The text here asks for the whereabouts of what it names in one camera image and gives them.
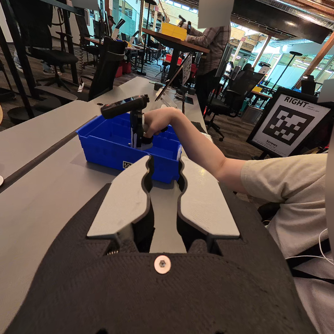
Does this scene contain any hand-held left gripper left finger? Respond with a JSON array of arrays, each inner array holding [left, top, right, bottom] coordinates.
[[87, 156, 155, 253]]

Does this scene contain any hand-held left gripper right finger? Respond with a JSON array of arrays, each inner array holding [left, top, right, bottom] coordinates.
[[177, 157, 240, 253]]

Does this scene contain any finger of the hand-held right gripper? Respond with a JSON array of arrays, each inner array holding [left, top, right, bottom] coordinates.
[[130, 128, 154, 152]]

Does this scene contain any blue plastic bin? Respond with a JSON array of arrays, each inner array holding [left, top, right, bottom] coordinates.
[[76, 113, 182, 183]]

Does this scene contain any person's right forearm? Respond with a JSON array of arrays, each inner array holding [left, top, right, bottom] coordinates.
[[170, 112, 248, 195]]

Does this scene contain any person's right hand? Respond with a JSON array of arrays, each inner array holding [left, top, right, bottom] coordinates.
[[143, 108, 184, 139]]

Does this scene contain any red plastic bin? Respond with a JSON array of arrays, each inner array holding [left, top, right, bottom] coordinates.
[[115, 61, 132, 78]]

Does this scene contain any clear acrylic board stand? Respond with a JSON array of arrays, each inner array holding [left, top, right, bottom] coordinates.
[[155, 89, 178, 109]]

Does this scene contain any black tilted board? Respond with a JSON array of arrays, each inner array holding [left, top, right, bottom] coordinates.
[[154, 64, 184, 102]]

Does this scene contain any person's beige shirt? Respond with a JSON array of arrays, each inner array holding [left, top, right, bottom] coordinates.
[[241, 153, 334, 334]]

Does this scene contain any yellow storage bin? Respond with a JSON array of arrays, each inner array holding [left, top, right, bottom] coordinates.
[[160, 22, 188, 41]]

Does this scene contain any grey trash can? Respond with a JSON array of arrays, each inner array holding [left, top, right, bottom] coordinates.
[[241, 105, 263, 124]]

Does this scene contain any black framed marker sign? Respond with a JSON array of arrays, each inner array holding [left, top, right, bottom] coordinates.
[[246, 87, 334, 160]]

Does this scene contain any black floor lamp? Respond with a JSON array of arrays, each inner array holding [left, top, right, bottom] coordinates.
[[271, 51, 303, 90]]

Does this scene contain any black shoulder strap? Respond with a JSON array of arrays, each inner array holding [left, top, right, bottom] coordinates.
[[286, 239, 334, 285]]

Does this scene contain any dark frame standing desk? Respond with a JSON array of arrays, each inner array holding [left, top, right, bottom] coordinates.
[[0, 0, 86, 118]]

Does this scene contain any thin white cable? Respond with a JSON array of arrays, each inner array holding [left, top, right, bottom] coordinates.
[[284, 228, 334, 264]]

